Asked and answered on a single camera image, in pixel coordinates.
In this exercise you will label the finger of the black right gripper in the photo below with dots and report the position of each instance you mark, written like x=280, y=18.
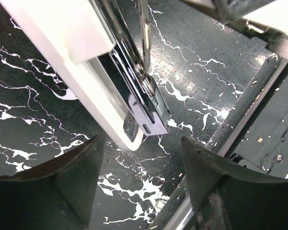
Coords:
x=265, y=19

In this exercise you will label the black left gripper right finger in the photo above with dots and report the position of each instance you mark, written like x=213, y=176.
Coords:
x=227, y=196

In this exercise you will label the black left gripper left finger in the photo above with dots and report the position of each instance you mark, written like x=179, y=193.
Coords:
x=55, y=195

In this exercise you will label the beige stapler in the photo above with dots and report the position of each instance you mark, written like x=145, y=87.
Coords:
x=88, y=44

